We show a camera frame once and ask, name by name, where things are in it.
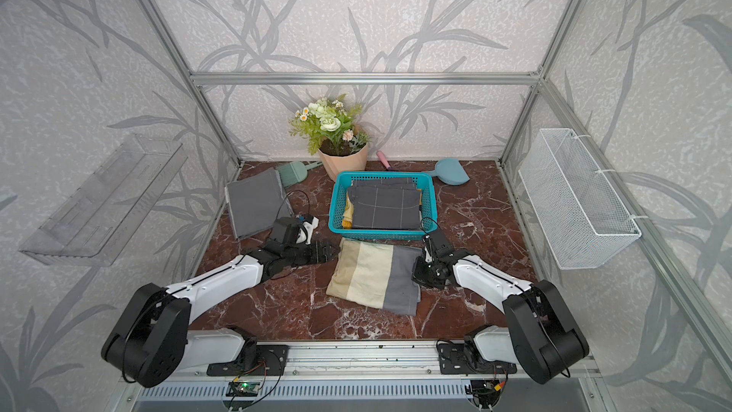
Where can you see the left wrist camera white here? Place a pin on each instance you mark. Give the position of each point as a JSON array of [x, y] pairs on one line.
[[308, 225]]

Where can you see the pink handle object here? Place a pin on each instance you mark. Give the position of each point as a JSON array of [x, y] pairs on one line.
[[384, 161]]

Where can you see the pale yellow zigzag pillowcase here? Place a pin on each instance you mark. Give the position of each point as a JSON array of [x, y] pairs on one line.
[[348, 214]]

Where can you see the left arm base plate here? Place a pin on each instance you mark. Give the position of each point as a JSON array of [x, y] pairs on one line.
[[260, 360]]

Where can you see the controller board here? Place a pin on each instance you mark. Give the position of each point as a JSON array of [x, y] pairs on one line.
[[485, 390], [243, 389]]

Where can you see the green dustpan left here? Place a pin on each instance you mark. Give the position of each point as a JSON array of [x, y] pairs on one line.
[[295, 172]]

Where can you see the right controller board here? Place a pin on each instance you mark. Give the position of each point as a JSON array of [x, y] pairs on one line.
[[485, 390]]

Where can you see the blue-grey dustpan right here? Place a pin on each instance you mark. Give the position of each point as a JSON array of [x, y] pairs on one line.
[[449, 171]]

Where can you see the dark grey checked pillowcase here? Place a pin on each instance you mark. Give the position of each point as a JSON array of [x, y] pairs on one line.
[[385, 204]]

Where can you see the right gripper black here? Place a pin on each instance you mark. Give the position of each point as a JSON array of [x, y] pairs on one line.
[[416, 271]]

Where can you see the left controller board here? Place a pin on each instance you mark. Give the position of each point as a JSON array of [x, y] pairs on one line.
[[243, 389]]

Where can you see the clear acrylic wall shelf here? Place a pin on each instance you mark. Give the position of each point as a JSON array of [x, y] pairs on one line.
[[93, 226]]

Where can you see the potted artificial flower plant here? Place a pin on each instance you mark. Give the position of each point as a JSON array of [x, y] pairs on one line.
[[333, 133]]

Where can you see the grey and beige pillowcase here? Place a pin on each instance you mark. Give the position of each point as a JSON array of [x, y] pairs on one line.
[[378, 276]]

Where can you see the white wire wall basket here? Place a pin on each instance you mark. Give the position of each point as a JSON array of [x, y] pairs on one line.
[[583, 219]]

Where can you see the aluminium cage frame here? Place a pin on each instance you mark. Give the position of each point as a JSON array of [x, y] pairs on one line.
[[707, 325]]

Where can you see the plain grey folded pillowcase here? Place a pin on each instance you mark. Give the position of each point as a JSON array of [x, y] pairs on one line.
[[256, 203]]

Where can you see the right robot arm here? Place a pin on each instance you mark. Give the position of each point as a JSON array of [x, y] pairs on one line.
[[542, 337]]

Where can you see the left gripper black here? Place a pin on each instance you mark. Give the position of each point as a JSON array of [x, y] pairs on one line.
[[324, 252]]

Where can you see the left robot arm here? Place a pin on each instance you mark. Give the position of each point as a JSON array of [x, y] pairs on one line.
[[153, 337]]

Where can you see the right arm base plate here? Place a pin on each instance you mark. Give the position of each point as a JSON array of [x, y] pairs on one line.
[[464, 359]]

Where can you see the teal plastic basket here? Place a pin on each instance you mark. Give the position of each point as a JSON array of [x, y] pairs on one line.
[[429, 211]]

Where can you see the aluminium front rail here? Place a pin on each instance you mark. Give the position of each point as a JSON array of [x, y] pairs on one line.
[[359, 360]]

